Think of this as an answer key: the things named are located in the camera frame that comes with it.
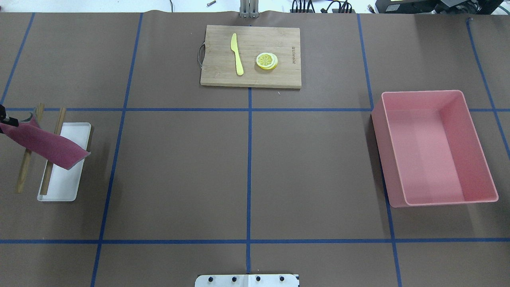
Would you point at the wooden chopstick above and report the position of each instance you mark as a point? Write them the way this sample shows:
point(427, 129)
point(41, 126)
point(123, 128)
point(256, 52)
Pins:
point(27, 154)
point(49, 165)

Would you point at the right wooden chopstick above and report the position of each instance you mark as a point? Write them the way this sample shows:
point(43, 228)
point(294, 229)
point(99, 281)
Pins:
point(49, 165)

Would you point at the white rectangular tray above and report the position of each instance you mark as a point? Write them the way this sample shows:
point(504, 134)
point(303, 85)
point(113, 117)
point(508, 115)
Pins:
point(64, 184)

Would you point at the pink plastic bin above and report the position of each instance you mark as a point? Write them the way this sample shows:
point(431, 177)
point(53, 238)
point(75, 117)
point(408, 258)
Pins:
point(430, 151)

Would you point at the bamboo cutting board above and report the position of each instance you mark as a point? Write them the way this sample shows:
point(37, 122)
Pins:
point(218, 66)

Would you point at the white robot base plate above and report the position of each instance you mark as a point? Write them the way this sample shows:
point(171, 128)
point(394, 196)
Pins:
point(248, 280)

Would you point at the yellow plastic knife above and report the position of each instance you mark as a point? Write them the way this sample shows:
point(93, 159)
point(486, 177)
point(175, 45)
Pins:
point(234, 47)

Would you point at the left wooden chopstick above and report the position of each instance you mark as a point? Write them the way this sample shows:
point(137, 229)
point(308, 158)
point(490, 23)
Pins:
point(27, 154)

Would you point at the magenta wiping cloth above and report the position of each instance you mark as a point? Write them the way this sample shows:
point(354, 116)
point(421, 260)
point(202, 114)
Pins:
point(56, 149)

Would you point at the aluminium frame post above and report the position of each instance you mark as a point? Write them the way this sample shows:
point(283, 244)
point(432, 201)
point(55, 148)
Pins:
point(249, 9)

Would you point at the lemon slice toy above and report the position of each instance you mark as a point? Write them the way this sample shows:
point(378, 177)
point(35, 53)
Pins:
point(267, 61)

